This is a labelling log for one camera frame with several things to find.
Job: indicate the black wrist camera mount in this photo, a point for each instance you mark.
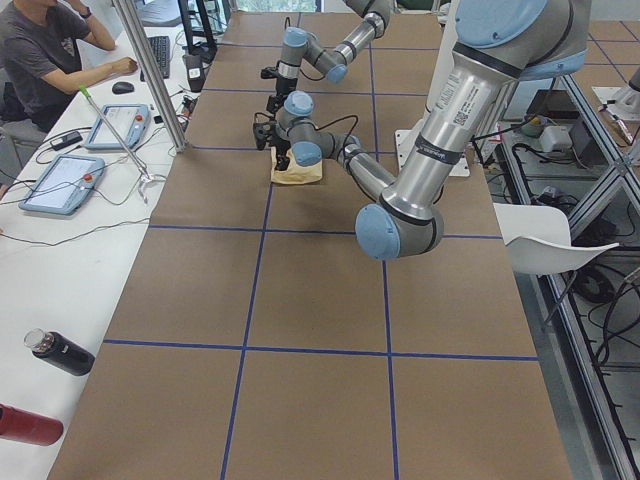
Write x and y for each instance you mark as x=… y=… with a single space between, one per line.
x=263 y=134
x=269 y=73

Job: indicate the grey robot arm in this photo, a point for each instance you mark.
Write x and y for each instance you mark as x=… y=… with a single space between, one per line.
x=300 y=45
x=497 y=42

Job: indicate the beige long-sleeve printed shirt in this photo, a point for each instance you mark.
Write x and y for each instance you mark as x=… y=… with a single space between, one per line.
x=294 y=174

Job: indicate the seated person grey shirt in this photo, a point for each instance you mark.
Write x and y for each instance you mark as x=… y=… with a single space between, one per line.
x=41 y=57

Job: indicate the black computer keyboard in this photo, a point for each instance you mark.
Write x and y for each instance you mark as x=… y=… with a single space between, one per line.
x=161 y=49

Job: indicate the white plastic chair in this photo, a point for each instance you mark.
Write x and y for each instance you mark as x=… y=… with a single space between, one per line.
x=538 y=240

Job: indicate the brown paper table cover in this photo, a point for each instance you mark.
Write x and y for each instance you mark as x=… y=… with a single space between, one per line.
x=255 y=340

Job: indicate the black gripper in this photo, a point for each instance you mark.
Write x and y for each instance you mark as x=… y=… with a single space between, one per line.
x=276 y=98
x=283 y=151

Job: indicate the black insulated bottle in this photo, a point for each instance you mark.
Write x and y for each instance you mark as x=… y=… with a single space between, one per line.
x=57 y=350

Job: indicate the aluminium frame post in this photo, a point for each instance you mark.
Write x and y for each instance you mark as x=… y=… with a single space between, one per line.
x=136 y=34

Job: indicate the red water bottle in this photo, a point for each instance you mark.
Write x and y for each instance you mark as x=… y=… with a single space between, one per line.
x=29 y=427

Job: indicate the black computer mouse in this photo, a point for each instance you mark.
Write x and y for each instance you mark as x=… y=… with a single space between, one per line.
x=122 y=87

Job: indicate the long metal grabber stick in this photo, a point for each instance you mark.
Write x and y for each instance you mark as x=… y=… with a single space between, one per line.
x=146 y=177

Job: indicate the far blue teach pendant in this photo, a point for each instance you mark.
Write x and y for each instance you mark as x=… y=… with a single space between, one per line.
x=129 y=120

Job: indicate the near blue teach pendant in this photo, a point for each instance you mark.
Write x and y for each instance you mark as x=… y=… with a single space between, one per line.
x=64 y=185

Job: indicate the blue teach pendant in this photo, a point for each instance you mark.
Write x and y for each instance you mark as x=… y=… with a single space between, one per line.
x=129 y=120
x=64 y=185

